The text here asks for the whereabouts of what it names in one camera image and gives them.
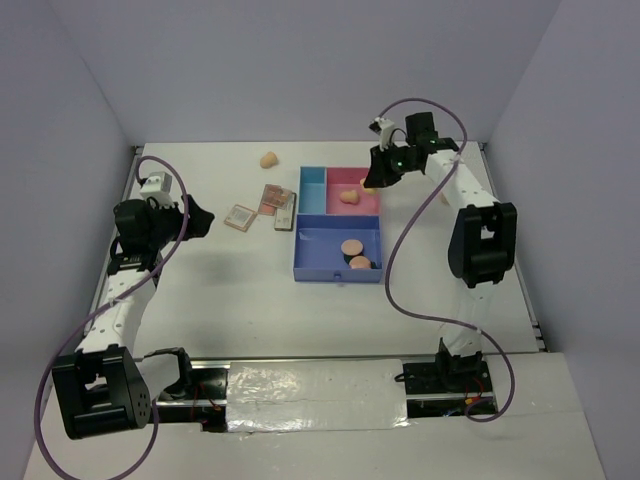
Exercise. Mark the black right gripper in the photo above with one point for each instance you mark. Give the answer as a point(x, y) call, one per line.
point(379, 175)

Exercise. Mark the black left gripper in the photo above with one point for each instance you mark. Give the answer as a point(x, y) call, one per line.
point(198, 222)

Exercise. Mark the pink round powder puff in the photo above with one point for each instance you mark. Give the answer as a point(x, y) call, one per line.
point(352, 247)

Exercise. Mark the yellow teardrop makeup sponge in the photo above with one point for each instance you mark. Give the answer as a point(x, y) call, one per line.
point(368, 191)

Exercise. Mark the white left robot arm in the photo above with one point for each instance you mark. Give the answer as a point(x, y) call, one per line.
point(101, 388)

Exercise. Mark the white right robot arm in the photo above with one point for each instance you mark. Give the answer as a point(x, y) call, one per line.
point(481, 249)

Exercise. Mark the orange square blush palette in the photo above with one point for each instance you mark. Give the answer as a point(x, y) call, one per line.
point(240, 218)

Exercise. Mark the pink blush palette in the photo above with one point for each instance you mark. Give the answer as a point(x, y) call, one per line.
point(266, 209)

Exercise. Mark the three-colour compartment organizer tray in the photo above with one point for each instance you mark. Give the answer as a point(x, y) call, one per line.
point(323, 223)

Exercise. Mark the patterned eyeshadow palette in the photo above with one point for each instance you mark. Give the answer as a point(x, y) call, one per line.
point(275, 196)

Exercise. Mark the silver tape covered panel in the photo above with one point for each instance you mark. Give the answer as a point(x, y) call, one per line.
point(325, 395)

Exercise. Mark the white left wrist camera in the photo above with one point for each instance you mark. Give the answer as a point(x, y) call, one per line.
point(156, 190)

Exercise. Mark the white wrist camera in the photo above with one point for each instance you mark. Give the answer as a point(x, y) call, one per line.
point(383, 128)
point(156, 190)

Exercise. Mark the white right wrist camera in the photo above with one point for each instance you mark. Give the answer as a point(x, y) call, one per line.
point(383, 128)

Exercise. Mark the aluminium table edge rail left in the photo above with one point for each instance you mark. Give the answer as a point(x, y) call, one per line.
point(99, 292)

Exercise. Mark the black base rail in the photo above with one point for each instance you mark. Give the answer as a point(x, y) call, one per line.
point(203, 401)

